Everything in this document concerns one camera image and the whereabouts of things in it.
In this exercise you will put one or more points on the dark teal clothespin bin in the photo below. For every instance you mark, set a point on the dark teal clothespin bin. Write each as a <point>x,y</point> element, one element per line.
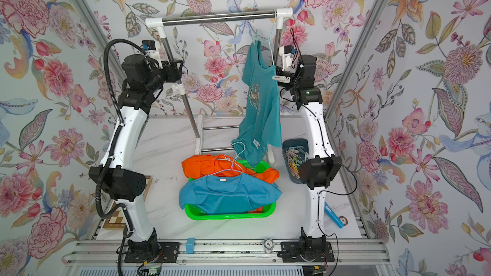
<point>295,153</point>

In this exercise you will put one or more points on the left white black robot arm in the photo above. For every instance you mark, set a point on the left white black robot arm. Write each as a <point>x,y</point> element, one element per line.
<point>117,185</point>

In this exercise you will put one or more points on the teal embroidered t-shirt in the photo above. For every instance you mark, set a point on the teal embroidered t-shirt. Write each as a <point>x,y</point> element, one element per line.
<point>261,126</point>

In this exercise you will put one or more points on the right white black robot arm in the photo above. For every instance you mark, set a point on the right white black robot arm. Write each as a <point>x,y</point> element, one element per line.
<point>322,165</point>

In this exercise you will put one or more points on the bright green plastic tray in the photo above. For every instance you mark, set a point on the bright green plastic tray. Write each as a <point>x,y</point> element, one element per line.
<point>197,215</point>

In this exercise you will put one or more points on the light blue wire hanger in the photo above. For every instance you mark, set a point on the light blue wire hanger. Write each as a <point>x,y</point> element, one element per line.
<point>221,166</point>

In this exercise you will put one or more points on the blue toy microphone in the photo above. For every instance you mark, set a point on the blue toy microphone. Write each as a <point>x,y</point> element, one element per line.
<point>331,214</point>

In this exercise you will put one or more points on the orange garment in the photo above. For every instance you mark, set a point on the orange garment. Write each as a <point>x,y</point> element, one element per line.
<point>199,166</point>

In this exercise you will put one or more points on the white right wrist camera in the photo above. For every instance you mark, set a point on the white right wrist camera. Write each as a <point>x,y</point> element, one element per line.
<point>287,56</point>

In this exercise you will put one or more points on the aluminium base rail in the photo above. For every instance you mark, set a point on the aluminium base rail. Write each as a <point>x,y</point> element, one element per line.
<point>231,257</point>

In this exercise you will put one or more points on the wooden chessboard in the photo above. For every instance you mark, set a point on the wooden chessboard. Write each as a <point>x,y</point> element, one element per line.
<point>118,221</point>

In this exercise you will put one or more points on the metal clothes rack white joints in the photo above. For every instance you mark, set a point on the metal clothes rack white joints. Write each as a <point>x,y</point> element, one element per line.
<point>211,83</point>

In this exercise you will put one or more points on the blue garment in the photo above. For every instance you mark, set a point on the blue garment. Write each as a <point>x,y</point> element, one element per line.
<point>228,195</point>

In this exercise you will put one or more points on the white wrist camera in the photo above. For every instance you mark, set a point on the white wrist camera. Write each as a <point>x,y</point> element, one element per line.
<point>151,49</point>
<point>287,56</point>

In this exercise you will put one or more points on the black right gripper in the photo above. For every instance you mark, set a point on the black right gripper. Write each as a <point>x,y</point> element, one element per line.
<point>282,71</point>

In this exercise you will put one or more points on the mint green clothespin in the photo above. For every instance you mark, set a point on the mint green clothespin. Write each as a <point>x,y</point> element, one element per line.
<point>254,36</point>

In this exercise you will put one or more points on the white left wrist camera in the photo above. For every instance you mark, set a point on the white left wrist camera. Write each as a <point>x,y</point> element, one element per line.
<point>151,49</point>

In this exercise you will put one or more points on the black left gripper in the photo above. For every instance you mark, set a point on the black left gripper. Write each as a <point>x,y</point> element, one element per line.
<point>174,75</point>

